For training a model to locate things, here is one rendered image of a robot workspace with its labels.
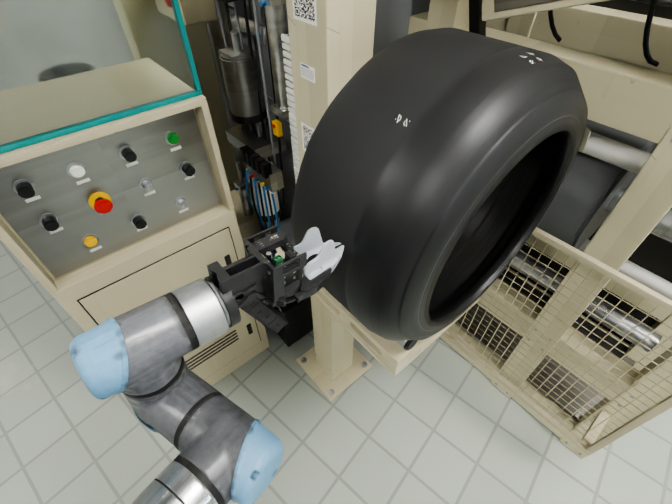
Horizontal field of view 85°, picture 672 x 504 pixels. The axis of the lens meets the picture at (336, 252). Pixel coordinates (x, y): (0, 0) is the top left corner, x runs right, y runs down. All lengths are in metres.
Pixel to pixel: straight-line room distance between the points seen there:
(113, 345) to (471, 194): 0.46
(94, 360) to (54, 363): 1.89
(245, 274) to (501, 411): 1.62
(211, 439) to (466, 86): 0.54
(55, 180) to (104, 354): 0.72
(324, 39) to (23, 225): 0.82
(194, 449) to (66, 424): 1.67
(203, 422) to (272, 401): 1.35
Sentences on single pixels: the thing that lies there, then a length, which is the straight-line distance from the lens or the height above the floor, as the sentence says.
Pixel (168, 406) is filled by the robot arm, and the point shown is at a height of 1.24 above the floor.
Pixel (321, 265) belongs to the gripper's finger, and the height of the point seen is 1.27.
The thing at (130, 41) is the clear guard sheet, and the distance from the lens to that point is 1.02.
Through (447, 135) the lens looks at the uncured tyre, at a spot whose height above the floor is 1.43.
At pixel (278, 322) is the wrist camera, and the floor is 1.21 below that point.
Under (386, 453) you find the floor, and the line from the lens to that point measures 1.74.
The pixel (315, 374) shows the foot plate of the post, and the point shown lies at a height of 0.01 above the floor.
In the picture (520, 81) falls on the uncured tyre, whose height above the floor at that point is 1.48.
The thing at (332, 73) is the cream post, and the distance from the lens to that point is 0.82.
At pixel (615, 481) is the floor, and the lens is 2.03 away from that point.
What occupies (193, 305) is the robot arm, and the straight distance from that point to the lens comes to 0.45.
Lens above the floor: 1.67
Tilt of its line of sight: 46 degrees down
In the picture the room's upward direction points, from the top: straight up
